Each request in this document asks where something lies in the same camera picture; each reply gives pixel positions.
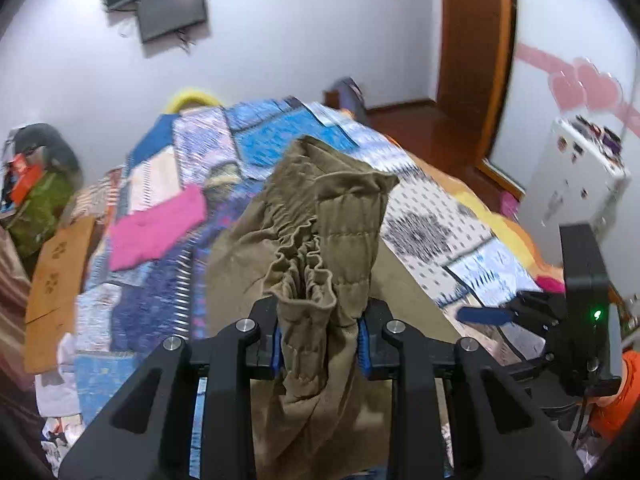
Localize folded pink cloth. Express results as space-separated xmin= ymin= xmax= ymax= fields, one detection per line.
xmin=108 ymin=184 xmax=207 ymax=271

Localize grey blue bag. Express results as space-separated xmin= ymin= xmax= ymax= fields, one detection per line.
xmin=332 ymin=77 xmax=368 ymax=124

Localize striped pink curtain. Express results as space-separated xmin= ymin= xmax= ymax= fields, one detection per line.
xmin=0 ymin=229 xmax=34 ymax=391

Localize wooden cutout board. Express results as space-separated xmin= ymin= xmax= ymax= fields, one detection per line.
xmin=24 ymin=217 xmax=96 ymax=374

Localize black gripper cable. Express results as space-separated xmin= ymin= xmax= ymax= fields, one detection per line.
xmin=569 ymin=393 xmax=594 ymax=451

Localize small black wall monitor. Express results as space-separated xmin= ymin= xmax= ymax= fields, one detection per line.
xmin=136 ymin=0 xmax=207 ymax=44

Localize orange box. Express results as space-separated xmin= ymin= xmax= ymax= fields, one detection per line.
xmin=10 ymin=153 xmax=44 ymax=206

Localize olive brown pants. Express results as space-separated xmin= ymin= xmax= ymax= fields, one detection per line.
xmin=206 ymin=136 xmax=457 ymax=479

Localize orange sleeve forearm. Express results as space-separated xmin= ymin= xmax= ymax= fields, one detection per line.
xmin=589 ymin=350 xmax=640 ymax=441

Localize blue patchwork bedspread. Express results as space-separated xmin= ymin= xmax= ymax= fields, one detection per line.
xmin=74 ymin=98 xmax=544 ymax=479

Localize white cabinet with stickers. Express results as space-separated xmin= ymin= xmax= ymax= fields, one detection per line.
xmin=518 ymin=118 xmax=630 ymax=266

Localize yellow curved headboard pillow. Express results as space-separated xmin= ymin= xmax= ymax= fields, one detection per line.
xmin=164 ymin=88 xmax=221 ymax=114

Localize grey plush toy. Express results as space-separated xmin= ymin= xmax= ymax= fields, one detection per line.
xmin=14 ymin=122 xmax=79 ymax=174

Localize brown wooden door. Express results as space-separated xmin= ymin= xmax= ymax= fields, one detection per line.
xmin=437 ymin=0 xmax=515 ymax=162

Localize green patterned storage bag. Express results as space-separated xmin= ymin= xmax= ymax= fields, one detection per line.
xmin=6 ymin=171 xmax=74 ymax=259

